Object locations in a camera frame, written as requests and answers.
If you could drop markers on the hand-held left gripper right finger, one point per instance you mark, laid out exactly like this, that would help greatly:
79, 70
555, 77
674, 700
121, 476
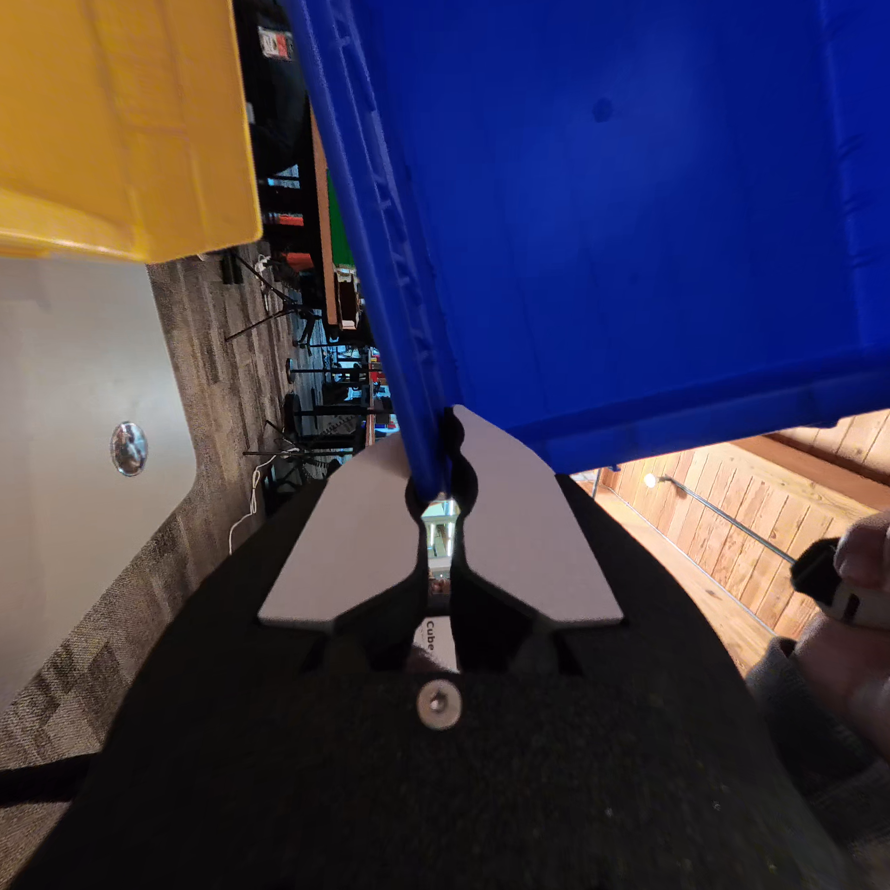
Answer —
535, 549

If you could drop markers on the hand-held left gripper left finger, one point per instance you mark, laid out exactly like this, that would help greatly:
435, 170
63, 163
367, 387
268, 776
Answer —
341, 549

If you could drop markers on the blue plastic box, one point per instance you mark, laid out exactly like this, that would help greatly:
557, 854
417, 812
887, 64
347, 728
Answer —
591, 208

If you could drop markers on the yellow plastic box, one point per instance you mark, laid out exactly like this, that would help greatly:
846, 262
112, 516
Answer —
104, 104

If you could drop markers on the person's right hand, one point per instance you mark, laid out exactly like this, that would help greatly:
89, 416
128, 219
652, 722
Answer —
862, 667

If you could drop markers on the metal ceiling rod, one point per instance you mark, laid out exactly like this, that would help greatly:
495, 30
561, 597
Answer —
730, 521

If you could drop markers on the wooden table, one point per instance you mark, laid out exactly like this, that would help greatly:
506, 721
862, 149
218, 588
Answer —
323, 243

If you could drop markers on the black bag red label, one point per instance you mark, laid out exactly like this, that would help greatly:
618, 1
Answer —
275, 90

